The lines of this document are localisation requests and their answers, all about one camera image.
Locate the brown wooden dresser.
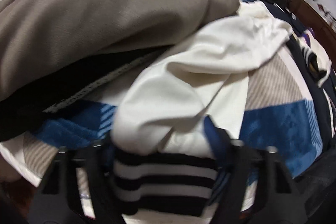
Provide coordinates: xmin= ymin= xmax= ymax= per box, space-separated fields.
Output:
xmin=288 ymin=0 xmax=336 ymax=57

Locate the blue white plaid bedspread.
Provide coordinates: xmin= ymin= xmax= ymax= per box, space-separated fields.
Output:
xmin=1 ymin=46 xmax=322 ymax=186

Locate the navy white varsity jacket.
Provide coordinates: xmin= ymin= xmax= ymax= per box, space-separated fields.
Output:
xmin=111 ymin=1 xmax=335 ymax=216

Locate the taupe brown garment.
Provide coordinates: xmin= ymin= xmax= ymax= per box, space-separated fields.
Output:
xmin=1 ymin=0 xmax=240 ymax=99

